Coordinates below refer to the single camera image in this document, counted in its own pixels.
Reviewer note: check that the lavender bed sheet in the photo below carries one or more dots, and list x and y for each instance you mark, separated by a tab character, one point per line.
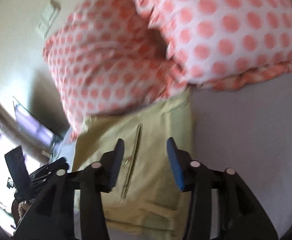
249	130

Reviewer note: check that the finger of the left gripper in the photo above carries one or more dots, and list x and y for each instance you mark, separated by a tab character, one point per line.
49	168
37	184

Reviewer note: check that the left polka dot pillow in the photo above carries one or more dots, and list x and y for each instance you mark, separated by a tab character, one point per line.
103	61

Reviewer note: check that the black flat television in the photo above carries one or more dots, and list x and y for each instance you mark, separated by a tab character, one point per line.
35	129

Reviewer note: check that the right polka dot pillow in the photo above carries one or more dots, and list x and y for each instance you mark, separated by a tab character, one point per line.
223	44

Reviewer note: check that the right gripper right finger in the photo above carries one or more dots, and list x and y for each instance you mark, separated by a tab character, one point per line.
219	200

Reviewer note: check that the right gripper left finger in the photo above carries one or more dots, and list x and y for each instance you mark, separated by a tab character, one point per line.
51	216

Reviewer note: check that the polka dot pillow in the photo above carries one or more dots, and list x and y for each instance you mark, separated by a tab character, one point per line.
223	44
103	61

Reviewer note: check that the khaki pants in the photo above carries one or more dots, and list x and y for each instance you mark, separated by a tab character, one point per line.
146	199

